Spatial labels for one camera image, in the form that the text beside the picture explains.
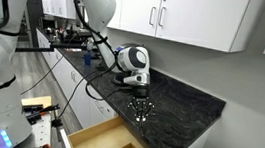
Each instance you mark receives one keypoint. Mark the wooden drawer with white front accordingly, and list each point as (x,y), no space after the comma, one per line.
(98,140)

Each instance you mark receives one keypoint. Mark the distant white wall cabinets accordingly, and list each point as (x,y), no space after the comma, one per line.
(58,1)

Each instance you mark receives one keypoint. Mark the blue bottle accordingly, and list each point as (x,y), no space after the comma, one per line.
(87,59)

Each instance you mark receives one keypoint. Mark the black clamp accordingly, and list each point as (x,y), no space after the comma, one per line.
(39,110)

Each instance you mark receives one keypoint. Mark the wooden block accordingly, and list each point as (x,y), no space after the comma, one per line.
(37,100)

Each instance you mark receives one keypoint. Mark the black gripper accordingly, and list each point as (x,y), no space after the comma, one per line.
(140,91)

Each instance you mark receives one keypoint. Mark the white perforated tool table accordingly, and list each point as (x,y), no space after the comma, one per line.
(43,131)

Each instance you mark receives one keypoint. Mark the black kettle base with buttons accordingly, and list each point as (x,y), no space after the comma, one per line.
(118,80)

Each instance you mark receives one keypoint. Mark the black camera stand bar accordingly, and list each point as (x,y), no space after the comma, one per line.
(51,46)

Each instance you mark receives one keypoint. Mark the white upper wall cabinets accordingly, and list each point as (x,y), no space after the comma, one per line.
(193,13)

